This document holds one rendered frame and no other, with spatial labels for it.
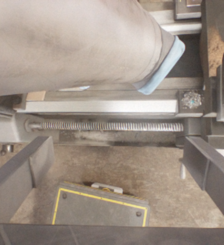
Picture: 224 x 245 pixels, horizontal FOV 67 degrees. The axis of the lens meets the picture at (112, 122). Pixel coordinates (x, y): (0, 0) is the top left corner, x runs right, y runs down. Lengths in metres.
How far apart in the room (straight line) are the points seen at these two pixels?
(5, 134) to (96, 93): 0.51
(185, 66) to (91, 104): 0.51
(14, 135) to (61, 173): 0.86
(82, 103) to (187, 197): 1.24
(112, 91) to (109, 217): 0.91
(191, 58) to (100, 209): 1.12
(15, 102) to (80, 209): 0.89
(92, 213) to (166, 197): 0.65
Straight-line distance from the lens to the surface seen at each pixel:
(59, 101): 0.83
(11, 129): 0.98
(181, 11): 0.92
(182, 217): 1.73
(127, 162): 1.59
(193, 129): 0.82
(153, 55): 0.20
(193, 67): 0.98
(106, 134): 1.19
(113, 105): 0.76
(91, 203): 1.37
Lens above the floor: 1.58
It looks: 79 degrees down
